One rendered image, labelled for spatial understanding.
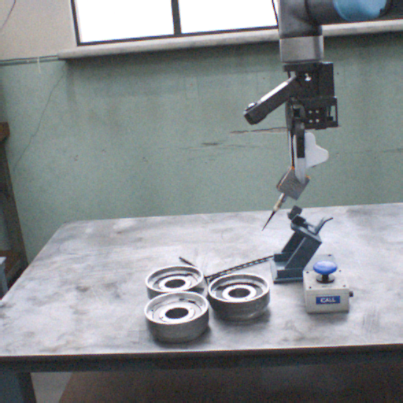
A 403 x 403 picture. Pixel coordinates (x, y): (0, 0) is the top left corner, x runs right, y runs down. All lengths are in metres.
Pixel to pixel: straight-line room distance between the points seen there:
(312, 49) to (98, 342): 0.60
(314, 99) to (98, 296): 0.53
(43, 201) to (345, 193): 1.37
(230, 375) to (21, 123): 1.77
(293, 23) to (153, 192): 1.76
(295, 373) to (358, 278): 0.28
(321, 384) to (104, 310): 0.48
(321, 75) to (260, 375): 0.63
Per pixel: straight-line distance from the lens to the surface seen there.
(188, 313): 1.01
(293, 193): 1.11
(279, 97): 1.07
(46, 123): 2.75
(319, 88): 1.08
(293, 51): 1.06
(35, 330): 1.09
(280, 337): 0.97
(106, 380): 1.37
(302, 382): 1.30
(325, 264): 1.03
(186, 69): 2.57
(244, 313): 1.01
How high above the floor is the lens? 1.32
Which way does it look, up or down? 19 degrees down
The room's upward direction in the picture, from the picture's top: 5 degrees counter-clockwise
